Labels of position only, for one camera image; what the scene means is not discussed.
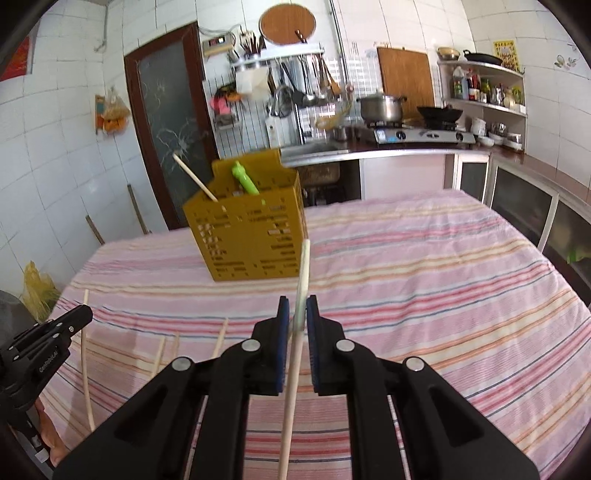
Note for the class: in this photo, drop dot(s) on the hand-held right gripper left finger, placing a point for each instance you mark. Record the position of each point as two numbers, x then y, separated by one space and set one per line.
282 350

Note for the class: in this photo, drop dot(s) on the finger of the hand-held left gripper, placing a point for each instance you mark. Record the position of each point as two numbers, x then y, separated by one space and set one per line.
74 321

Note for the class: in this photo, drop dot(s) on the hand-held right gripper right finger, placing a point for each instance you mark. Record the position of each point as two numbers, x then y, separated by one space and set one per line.
314 350

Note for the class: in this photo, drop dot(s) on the pale wooden chopstick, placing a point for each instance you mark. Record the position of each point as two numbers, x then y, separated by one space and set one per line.
194 177
85 360
219 337
176 346
160 355
287 415

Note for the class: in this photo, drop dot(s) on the yellow plastic utensil holder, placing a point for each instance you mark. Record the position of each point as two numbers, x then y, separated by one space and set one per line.
249 240

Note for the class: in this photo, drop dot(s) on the person's left hand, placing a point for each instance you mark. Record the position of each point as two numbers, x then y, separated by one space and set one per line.
50 429

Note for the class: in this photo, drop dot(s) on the yellow plastic bag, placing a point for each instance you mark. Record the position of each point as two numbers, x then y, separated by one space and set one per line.
39 290

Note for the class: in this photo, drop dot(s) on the dark grey pot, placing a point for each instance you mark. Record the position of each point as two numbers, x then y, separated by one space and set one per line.
14 309

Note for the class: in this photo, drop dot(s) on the short wooden stick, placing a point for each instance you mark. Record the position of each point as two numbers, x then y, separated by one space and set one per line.
94 229

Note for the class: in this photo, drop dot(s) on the pink striped tablecloth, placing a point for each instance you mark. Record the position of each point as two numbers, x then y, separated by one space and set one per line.
415 277

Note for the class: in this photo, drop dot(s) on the long wooden stick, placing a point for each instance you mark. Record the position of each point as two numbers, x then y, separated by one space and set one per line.
137 210

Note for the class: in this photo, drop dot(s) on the green plastic utensil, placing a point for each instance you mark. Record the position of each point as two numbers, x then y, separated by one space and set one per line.
242 177

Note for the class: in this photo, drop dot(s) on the steel sink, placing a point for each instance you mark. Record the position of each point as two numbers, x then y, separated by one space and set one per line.
314 148

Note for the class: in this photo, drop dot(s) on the hanging orange plastic bag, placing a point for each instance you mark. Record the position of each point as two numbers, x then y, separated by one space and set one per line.
113 115

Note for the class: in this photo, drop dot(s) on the dark wooden glass door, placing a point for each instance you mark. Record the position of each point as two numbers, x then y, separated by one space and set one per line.
171 115

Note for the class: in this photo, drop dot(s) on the steel gas stove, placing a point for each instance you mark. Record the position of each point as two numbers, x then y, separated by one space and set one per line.
415 136

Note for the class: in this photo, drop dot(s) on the steel cooking pot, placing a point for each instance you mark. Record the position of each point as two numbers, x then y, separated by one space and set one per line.
381 108

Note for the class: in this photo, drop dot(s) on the glass door cabinet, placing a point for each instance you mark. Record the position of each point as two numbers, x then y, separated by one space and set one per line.
521 203

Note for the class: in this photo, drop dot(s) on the row of hanging ladles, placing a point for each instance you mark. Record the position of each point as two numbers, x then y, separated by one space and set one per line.
307 85

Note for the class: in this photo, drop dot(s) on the black wok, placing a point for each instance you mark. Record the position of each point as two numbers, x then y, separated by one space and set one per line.
438 115

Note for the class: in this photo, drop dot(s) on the wooden cutting board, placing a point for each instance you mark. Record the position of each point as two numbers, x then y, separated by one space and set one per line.
406 74

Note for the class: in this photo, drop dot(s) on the metal pipe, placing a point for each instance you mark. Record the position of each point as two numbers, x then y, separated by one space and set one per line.
339 50

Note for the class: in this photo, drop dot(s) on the row of bottles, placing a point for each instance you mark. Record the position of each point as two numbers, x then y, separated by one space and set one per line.
480 90

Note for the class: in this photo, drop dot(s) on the round wooden lid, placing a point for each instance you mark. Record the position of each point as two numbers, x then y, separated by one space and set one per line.
284 23

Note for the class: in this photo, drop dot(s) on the white corner shelf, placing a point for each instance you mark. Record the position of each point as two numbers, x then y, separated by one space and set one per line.
501 69

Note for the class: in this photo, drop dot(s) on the black pan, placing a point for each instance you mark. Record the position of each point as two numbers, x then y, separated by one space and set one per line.
485 58

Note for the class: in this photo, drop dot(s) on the red wall poster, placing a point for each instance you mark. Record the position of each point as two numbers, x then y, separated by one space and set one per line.
18 60

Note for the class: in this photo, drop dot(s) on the metal wall rack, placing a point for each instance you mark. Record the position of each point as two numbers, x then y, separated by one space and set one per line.
277 53

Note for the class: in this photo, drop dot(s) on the yellow wall poster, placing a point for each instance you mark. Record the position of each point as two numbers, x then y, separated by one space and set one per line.
506 54

